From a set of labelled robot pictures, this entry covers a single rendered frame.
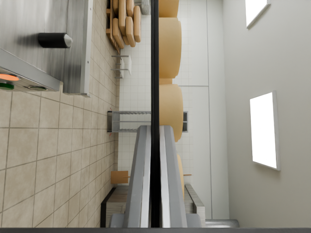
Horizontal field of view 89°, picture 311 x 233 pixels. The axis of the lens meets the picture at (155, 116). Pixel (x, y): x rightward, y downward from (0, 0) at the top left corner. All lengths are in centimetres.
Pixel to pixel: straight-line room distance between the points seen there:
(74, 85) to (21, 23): 17
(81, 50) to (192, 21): 496
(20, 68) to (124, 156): 412
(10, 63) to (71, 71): 16
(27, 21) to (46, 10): 8
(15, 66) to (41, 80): 7
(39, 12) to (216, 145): 444
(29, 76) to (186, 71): 439
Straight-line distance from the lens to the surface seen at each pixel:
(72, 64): 52
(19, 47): 41
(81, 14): 58
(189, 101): 445
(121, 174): 425
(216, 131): 459
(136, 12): 442
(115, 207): 371
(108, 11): 429
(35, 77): 43
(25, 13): 45
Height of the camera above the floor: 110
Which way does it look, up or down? level
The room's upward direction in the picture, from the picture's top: 90 degrees clockwise
